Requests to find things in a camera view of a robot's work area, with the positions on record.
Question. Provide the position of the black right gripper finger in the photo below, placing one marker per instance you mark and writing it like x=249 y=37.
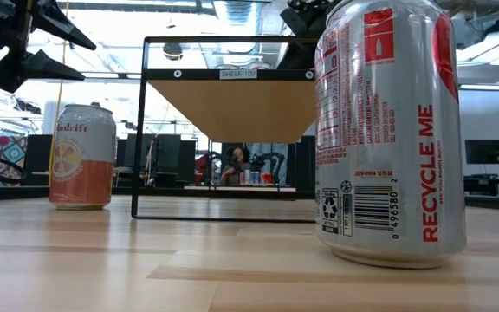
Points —
x=299 y=56

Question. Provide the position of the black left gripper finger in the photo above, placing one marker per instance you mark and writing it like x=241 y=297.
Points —
x=54 y=19
x=20 y=71

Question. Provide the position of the orange Spindrift grapefruit can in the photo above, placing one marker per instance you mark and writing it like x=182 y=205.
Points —
x=82 y=173

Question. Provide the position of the black monitor on arm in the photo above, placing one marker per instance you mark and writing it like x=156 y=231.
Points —
x=486 y=151

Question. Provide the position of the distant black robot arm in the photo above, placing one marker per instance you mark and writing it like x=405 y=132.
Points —
x=275 y=162

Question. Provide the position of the white cylinder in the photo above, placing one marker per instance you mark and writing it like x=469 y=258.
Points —
x=50 y=119

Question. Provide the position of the colourful patchwork quilt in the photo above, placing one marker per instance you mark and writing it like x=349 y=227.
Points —
x=11 y=149

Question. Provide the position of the black office partition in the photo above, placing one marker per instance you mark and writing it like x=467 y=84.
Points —
x=37 y=160

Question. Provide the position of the black ceiling dome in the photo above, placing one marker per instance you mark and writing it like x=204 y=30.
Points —
x=173 y=51

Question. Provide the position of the small distant red can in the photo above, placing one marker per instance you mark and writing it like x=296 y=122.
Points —
x=267 y=178

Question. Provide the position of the small distant blue can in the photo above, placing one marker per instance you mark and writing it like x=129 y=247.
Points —
x=254 y=178

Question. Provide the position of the small distant silver can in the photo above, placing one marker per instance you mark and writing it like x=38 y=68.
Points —
x=246 y=177

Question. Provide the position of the person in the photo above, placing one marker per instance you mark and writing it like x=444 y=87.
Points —
x=232 y=171

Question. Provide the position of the distant wooden table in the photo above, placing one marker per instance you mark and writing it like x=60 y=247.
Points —
x=215 y=189

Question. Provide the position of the black desk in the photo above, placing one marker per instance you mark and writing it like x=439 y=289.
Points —
x=487 y=182

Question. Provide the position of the wooden shelf with black frame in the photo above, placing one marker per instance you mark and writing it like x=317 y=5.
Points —
x=232 y=112

